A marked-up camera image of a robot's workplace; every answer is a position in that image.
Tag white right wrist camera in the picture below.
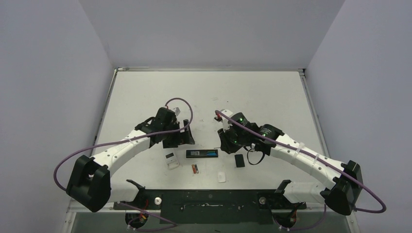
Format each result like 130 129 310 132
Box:
214 109 233 131

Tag white battery cover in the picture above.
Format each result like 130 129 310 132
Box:
218 171 226 183

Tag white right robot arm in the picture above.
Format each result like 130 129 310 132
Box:
214 110 363 216

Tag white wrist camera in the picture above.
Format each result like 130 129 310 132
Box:
172 107 181 116
214 109 233 131

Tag black battery cover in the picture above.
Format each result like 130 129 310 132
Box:
234 154 245 168

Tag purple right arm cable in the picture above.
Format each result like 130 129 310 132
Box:
215 110 387 214

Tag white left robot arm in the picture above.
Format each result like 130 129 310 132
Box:
65 106 193 212

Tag white red remote control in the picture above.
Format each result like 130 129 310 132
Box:
164 149 180 170

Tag black bar tool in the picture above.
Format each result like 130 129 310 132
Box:
186 150 218 158

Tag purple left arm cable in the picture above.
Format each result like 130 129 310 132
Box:
53 98 194 192

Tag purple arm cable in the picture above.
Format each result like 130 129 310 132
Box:
215 110 387 214
53 98 194 192

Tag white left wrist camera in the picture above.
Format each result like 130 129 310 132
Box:
172 107 181 116

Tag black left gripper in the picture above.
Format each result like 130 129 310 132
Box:
163 120 194 149

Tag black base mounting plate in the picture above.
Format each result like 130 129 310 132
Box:
113 189 307 224

